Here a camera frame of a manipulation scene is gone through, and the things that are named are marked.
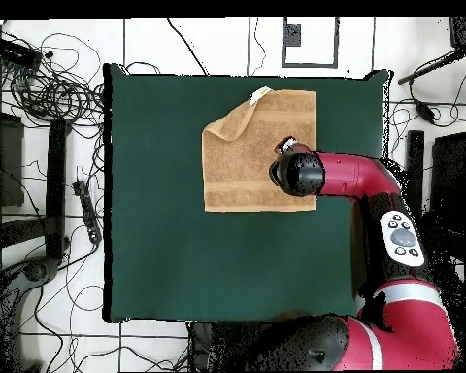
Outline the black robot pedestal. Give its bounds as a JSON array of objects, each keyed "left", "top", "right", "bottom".
[{"left": 186, "top": 321, "right": 257, "bottom": 372}]

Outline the dark flat panel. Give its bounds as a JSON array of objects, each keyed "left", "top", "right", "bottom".
[
  {"left": 429, "top": 131, "right": 466, "bottom": 234},
  {"left": 0, "top": 110, "right": 25, "bottom": 208}
]

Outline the dark grey stand base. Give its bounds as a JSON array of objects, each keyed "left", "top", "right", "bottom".
[{"left": 0, "top": 255, "right": 61, "bottom": 372}]

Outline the black cable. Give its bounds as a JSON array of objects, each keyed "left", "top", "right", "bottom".
[{"left": 166, "top": 17, "right": 210, "bottom": 76}]

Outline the orange terry towel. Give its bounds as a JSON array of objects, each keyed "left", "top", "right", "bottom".
[{"left": 201, "top": 85, "right": 318, "bottom": 214}]

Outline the black floor beam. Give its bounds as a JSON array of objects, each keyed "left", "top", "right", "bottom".
[
  {"left": 405, "top": 129, "right": 425, "bottom": 215},
  {"left": 45, "top": 118, "right": 72, "bottom": 260}
]

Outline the dark green table cloth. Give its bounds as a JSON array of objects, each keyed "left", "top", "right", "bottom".
[{"left": 102, "top": 62, "right": 393, "bottom": 325}]

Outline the black rod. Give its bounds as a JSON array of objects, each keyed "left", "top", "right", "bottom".
[{"left": 396, "top": 49, "right": 466, "bottom": 85}]

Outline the black rectangular box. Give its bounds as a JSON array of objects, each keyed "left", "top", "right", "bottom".
[{"left": 0, "top": 36, "right": 43, "bottom": 70}]

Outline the black power strip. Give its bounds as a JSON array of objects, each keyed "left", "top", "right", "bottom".
[{"left": 72, "top": 179, "right": 103, "bottom": 245}]

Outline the black power adapter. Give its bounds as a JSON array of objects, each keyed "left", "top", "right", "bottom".
[{"left": 414, "top": 99, "right": 438, "bottom": 125}]

